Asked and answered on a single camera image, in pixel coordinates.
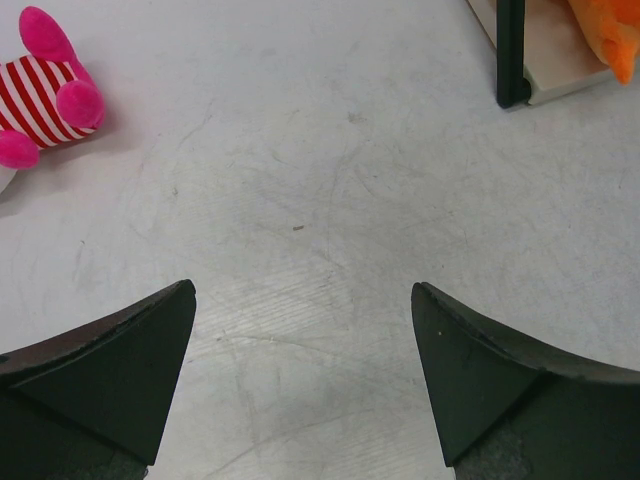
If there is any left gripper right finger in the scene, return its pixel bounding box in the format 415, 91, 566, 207
411, 283, 639, 479

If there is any white pink striped plush back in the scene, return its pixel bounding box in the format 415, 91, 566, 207
1, 6, 106, 189

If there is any cream black three-tier shelf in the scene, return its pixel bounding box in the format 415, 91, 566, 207
469, 0, 618, 109

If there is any orange shark plush back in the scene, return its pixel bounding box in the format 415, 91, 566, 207
568, 0, 639, 85

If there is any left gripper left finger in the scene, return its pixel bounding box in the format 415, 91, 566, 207
1, 280, 196, 479

